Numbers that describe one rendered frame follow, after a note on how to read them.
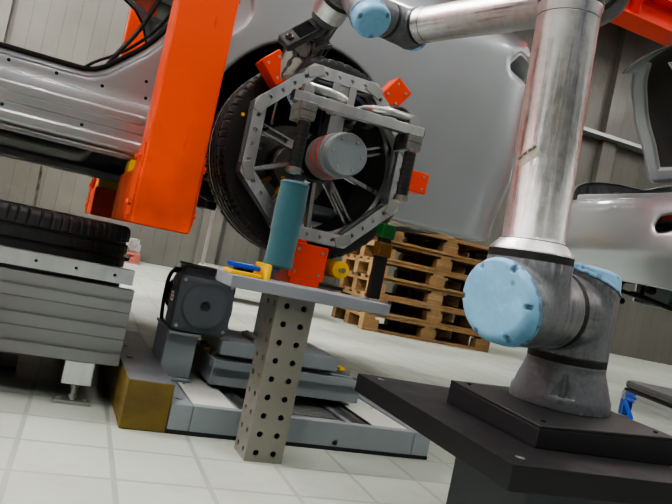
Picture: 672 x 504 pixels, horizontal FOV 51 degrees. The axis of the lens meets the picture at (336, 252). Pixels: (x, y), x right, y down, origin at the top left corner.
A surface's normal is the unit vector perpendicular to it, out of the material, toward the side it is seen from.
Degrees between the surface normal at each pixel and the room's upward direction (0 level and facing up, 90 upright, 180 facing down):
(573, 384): 72
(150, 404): 90
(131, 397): 90
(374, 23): 136
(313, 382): 90
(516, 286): 98
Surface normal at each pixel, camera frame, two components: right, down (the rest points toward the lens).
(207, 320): 0.37, 0.06
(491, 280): -0.77, -0.04
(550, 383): -0.45, -0.41
